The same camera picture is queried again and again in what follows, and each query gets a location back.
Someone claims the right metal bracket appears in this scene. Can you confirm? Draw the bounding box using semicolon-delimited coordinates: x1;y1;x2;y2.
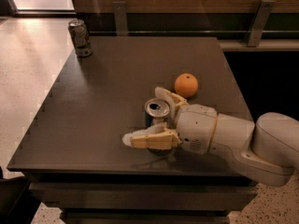
247;0;276;48

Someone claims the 7up can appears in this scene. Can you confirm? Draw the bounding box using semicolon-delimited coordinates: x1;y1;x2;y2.
68;20;93;58

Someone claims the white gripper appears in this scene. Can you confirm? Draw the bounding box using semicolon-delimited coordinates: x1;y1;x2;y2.
122;87;218;155

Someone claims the redbull can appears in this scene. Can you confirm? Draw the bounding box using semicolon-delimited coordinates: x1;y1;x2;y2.
145;98;170;127

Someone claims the orange fruit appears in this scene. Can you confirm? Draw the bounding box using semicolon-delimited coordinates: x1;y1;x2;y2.
175;73;198;98

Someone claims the grey drawer cabinet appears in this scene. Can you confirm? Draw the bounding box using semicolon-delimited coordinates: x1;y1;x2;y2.
8;36;256;224

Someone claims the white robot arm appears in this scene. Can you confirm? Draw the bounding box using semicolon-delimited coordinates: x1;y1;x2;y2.
122;87;299;187

